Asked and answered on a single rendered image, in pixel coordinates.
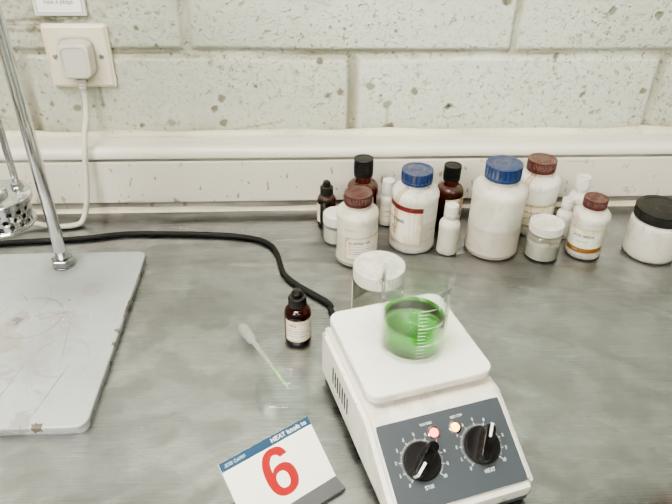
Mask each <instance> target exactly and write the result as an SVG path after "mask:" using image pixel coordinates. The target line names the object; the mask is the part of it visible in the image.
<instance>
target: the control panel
mask: <svg viewBox="0 0 672 504"><path fill-rule="evenodd" d="M453 422H456V423H458V424H459V426H460V429H459V430H458V431H457V432H454V431H453V430H452V429H451V424H452V423H453ZM490 422H492V423H494V425H495V426H496V433H495V434H496V435H497V437H498V439H499V441H500V448H501V449H500V454H499V456H498V458H497V459H496V460H495V461H494V462H492V463H490V464H487V465H481V464H477V463H475V462H474V461H472V460H471V459H470V458H469V457H468V455H467V454H466V452H465V449H464V437H465V435H466V433H467V432H468V431H469V430H470V429H471V428H473V427H475V426H485V425H486V424H488V423H490ZM431 428H436V429H437V430H438V432H439V433H438V436H437V437H432V436H431V435H430V433H429V431H430V429H431ZM376 433H377V436H378V440H379V443H380V447H381V450H382V454H383V457H384V460H385V464H386V467H387V471H388V474H389V478H390V481H391V485H392V488H393V491H394V495H395V498H396V502H397V504H448V503H451V502H455V501H458V500H461V499H465V498H468V497H472V496H475V495H478V494H482V493H485V492H488V491H492V490H495V489H499V488H502V487H505V486H509V485H512V484H516V483H519V482H522V481H525V480H527V479H528V477H527V474H526V471H525V469H524V466H523V463H522V461H521V458H520V455H519V453H518V450H517V447H516V445H515V442H514V439H513V437H512V434H511V431H510V429H509V426H508V423H507V421H506V418H505V415H504V413H503V410H502V407H501V405H500V402H499V400H498V397H494V398H490V399H486V400H482V401H478V402H474V403H470V404H466V405H462V406H458V407H454V408H450V409H446V410H442V411H438V412H434V413H430V414H426V415H422V416H418V417H414V418H410V419H406V420H402V421H398V422H394V423H390V424H386V425H382V426H379V427H376ZM419 441H422V442H427V443H429V442H431V441H436V442H437V443H438V444H439V449H438V453H439V455H440V458H441V468H440V471H439V473H438V475H437V476H436V477H435V478H434V479H432V480H430V481H427V482H419V481H416V480H414V479H413V478H411V477H410V476H409V475H408V474H407V472H406V470H405V468H404V465H403V456H404V452H405V450H406V449H407V448H408V447H409V446H410V445H411V444H413V443H415V442H419Z"/></svg>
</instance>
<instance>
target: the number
mask: <svg viewBox="0 0 672 504"><path fill-rule="evenodd" d="M225 472H226V474H227V476H228V479H229V481H230V483H231V485H232V488H233V490H234V492H235V494H236V496H237V499H238V501H239V503H240V504H278V503H279V502H281V501H283V500H284V499H286V498H287V497H289V496H291V495H292V494H294V493H296V492H297V491H299V490H300V489H302V488H304V487H305V486H307V485H309V484H310V483H312V482H313V481H315V480H317V479H318V478H320V477H322V476H323V475H325V474H327V473H328V472H330V469H329V467H328V465H327V463H326V460H325V458H324V456H323V454H322V452H321V450H320V448H319V446H318V444H317V442H316V440H315V437H314V435H313V433H312V431H311V429H310V427H309V425H308V426H306V427H304V428H303V429H301V430H299V431H297V432H295V433H294V434H292V435H290V436H288V437H287V438H285V439H283V440H281V441H279V442H278V443H276V444H274V445H272V446H270V447H269V448H267V449H265V450H263V451H261V452H260V453H258V454H256V455H254V456H252V457H251V458H249V459H247V460H245V461H243V462H242V463H240V464H238V465H236V466H234V467H233V468H231V469H229V470H227V471H225Z"/></svg>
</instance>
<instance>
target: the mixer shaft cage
mask: <svg viewBox="0 0 672 504"><path fill-rule="evenodd" d="M0 144H1V147H2V150H3V154H4V157H5V160H6V164H7V167H8V170H9V174H10V177H11V179H4V180H0V230H5V231H4V232H0V239H1V238H6V237H10V236H14V235H17V234H19V233H21V232H23V231H25V230H27V229H28V228H30V227H31V226H32V225H33V224H34V223H35V222H36V220H37V214H36V212H35V211H34V210H33V207H32V204H31V199H32V197H33V193H32V190H31V187H30V186H29V185H28V184H27V183H25V182H23V181H22V180H19V177H18V174H17V171H16V167H15V164H14V160H13V157H12V154H11V150H10V147H9V144H8V140H7V137H6V133H5V130H4V127H3V123H2V120H1V116H0ZM21 223H22V225H21ZM20 225H21V226H20ZM10 229H13V230H10Z"/></svg>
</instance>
